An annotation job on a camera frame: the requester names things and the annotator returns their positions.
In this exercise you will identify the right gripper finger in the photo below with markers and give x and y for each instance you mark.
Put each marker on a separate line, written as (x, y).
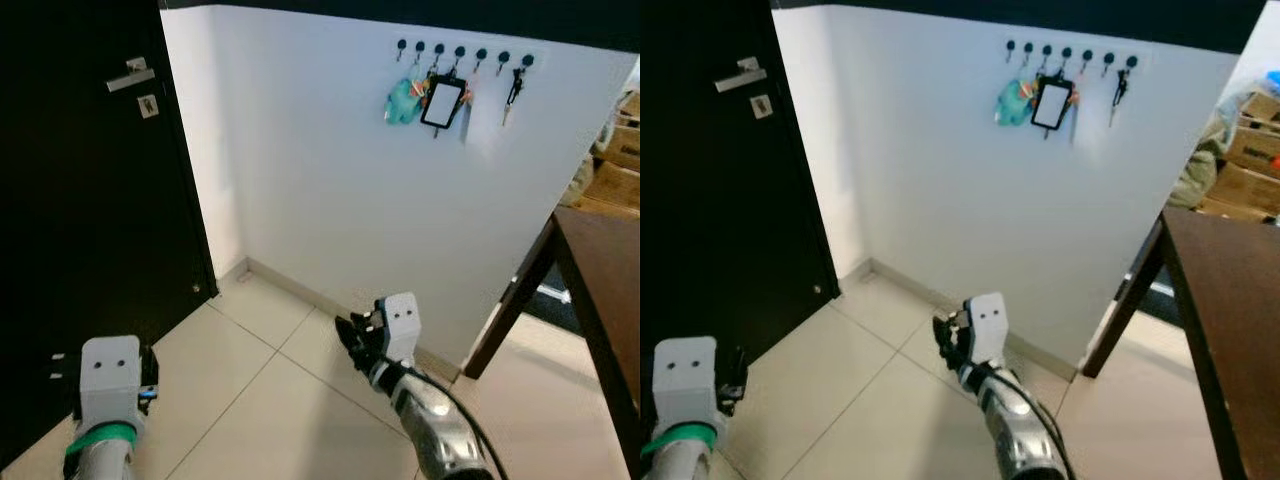
(944, 328)
(348, 330)

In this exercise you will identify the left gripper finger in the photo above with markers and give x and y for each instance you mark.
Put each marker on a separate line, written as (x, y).
(150, 360)
(737, 360)

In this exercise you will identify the black card holder white card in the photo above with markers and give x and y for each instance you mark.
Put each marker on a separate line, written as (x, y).
(1052, 104)
(443, 102)

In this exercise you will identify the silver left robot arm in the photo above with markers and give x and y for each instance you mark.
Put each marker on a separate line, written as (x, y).
(95, 450)
(680, 450)

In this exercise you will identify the black door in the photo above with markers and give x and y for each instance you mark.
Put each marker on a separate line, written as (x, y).
(80, 220)
(720, 220)

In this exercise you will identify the dark brown wooden table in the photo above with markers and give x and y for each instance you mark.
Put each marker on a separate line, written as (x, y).
(610, 290)
(1230, 320)

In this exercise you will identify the plain large cardboard box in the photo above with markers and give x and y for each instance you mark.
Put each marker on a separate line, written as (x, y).
(612, 185)
(1245, 190)

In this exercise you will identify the grey green cloth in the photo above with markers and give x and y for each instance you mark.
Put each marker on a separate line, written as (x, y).
(580, 185)
(1200, 165)

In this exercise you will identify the silver door lock plate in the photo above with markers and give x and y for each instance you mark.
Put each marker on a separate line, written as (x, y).
(759, 106)
(148, 105)

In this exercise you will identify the small brown carton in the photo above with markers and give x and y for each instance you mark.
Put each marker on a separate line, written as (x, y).
(1262, 105)
(632, 105)

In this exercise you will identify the blue plastic cover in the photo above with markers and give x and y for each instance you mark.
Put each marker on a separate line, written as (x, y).
(1273, 80)

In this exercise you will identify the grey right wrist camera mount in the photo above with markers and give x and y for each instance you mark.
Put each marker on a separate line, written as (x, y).
(400, 325)
(985, 325)

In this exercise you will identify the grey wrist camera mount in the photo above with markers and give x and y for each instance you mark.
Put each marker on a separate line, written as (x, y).
(400, 325)
(985, 325)
(110, 375)
(685, 380)

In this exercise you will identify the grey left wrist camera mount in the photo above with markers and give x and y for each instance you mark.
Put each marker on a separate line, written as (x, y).
(110, 375)
(685, 380)

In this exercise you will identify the white hook rail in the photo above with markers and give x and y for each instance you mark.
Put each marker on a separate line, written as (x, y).
(1019, 50)
(410, 50)

